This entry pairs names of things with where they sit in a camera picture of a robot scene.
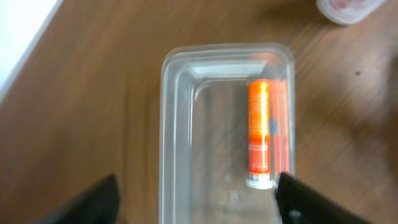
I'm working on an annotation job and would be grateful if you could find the white spray bottle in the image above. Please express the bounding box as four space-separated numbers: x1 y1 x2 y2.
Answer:
317 0 387 26

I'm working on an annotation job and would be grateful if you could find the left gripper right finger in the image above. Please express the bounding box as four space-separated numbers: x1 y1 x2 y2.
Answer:
275 172 369 224

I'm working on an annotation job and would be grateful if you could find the clear plastic container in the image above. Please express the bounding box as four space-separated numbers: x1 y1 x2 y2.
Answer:
159 43 295 223

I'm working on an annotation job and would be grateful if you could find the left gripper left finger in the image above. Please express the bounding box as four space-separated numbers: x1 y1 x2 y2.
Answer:
34 174 120 224

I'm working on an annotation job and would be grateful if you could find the orange tablet tube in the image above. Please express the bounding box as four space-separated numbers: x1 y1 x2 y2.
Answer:
247 79 272 190

